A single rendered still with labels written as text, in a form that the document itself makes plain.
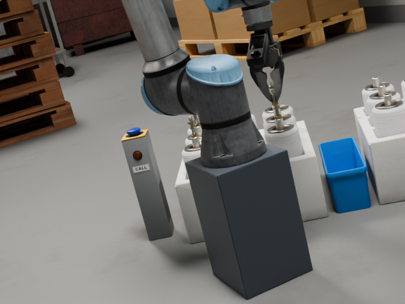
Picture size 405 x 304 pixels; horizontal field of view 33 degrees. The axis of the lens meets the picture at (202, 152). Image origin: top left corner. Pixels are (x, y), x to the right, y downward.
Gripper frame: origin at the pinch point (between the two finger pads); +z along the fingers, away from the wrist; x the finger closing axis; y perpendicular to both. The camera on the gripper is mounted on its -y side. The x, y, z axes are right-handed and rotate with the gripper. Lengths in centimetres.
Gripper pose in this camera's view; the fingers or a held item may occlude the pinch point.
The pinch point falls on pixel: (273, 97)
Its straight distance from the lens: 189.0
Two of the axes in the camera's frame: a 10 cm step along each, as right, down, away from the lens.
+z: 2.3, 9.4, 2.6
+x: -9.4, 1.4, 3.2
